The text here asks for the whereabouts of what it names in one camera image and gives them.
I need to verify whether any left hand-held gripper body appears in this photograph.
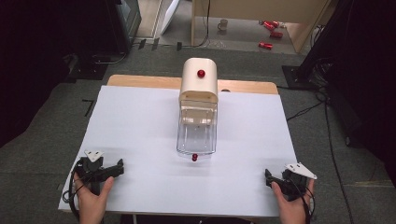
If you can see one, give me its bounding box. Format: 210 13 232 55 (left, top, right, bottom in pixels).
74 149 108 197

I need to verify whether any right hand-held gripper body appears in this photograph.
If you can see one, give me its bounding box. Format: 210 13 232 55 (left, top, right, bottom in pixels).
280 161 318 203

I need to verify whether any person's right hand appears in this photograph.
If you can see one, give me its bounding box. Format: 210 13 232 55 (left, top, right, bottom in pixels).
270 178 316 224

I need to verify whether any person's left hand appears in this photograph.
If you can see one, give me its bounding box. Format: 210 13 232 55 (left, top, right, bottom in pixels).
74 173 115 224

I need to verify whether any white table sheet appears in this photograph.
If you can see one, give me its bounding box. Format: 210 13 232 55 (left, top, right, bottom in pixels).
58 85 299 218

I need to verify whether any black tape corner mark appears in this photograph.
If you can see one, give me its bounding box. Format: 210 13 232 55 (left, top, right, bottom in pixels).
81 99 95 118

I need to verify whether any clear drawer with red knob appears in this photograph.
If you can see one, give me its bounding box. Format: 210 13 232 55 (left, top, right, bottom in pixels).
176 99 219 162

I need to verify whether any wooden table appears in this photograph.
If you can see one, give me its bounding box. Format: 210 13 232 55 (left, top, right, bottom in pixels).
106 74 279 95

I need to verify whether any black floor plate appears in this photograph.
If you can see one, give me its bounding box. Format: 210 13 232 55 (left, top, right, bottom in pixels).
64 53 110 84

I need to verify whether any black stand base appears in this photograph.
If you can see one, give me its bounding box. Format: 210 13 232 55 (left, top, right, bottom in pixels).
281 63 316 91

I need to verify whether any black curtain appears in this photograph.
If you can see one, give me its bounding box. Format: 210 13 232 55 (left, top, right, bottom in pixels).
0 0 108 148
303 0 396 188

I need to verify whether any white curved panel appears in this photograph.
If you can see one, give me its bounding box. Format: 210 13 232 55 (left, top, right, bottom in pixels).
160 0 181 36

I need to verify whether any right hand-held gripper cable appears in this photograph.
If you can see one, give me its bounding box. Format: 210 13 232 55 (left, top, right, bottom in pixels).
292 179 317 224

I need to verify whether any hand-held gripper cable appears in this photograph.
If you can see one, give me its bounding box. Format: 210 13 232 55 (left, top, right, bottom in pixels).
61 158 86 221
292 179 317 224

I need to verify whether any left hand-held gripper cable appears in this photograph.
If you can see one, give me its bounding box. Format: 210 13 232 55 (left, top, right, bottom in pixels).
61 158 86 221

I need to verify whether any black floor cable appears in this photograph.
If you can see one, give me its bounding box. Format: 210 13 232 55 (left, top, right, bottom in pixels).
285 90 356 224

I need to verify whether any black hanging cable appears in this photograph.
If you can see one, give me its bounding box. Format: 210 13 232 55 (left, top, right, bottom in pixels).
193 0 211 49

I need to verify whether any light wooden shelf frame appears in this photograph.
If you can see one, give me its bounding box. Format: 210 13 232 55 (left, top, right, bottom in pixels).
190 0 332 56

